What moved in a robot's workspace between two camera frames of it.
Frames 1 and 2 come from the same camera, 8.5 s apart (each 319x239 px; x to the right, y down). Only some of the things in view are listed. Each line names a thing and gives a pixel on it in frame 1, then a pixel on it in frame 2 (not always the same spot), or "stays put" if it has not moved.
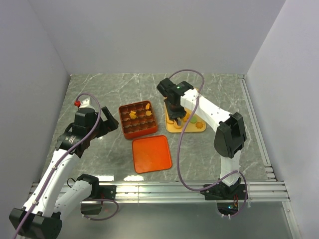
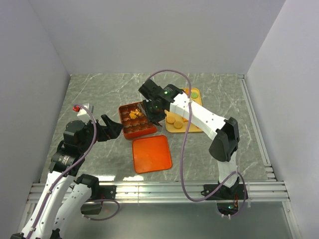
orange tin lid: x=151 y=154 stays put
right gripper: x=181 y=114 -> x=153 y=118
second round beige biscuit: x=176 y=126 stays put
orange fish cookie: x=132 y=115 stays put
